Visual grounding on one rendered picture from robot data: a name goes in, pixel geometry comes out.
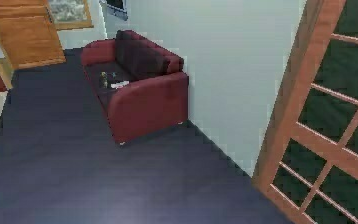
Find dark maroon sofa cushion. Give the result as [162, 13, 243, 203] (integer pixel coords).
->
[115, 29, 171, 81]

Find wooden framed picture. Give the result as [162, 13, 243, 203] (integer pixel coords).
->
[47, 0, 95, 32]

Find red sofa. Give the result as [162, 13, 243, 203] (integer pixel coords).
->
[80, 29, 190, 146]

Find small olive figurine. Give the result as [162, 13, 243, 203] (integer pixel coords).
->
[99, 71, 109, 89]

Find wooden glazed room door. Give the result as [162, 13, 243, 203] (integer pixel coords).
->
[251, 0, 358, 224]

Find white remote control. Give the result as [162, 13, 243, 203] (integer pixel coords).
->
[110, 80, 130, 90]

